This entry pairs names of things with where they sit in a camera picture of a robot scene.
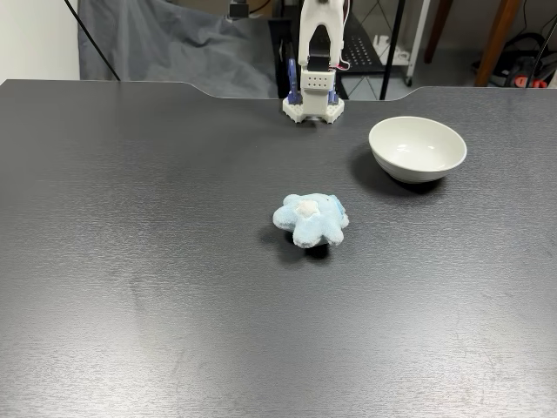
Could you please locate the black upright panel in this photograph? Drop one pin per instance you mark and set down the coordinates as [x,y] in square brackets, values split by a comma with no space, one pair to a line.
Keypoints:
[275,56]

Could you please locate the blue clamp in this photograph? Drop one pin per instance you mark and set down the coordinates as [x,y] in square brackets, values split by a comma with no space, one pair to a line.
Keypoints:
[293,82]
[333,96]

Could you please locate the slim wooden leg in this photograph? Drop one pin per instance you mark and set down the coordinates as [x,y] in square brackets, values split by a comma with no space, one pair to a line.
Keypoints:
[435,30]

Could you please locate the black tripod leg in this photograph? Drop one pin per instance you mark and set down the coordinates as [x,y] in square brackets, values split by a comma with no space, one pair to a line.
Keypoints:
[93,41]

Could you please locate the thick wooden leg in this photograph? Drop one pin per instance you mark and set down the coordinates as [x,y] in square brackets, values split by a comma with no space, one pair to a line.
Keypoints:
[496,39]

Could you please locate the black red vacuum cleaner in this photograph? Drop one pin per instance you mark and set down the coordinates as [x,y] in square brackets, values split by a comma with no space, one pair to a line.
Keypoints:
[522,48]

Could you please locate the white bowl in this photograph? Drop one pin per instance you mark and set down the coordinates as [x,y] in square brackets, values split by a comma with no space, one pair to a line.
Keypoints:
[418,150]

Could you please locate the grey cloth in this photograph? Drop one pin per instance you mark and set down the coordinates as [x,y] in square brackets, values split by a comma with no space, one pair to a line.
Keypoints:
[174,48]

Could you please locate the skyblue plush doll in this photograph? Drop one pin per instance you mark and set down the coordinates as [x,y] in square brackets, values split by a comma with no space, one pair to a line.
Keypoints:
[311,224]

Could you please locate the white metal rack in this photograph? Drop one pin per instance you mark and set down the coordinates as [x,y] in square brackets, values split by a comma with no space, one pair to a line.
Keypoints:
[418,35]

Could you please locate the black metal rack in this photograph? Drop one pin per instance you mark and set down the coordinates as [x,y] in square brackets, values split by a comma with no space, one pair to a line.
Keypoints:
[365,52]

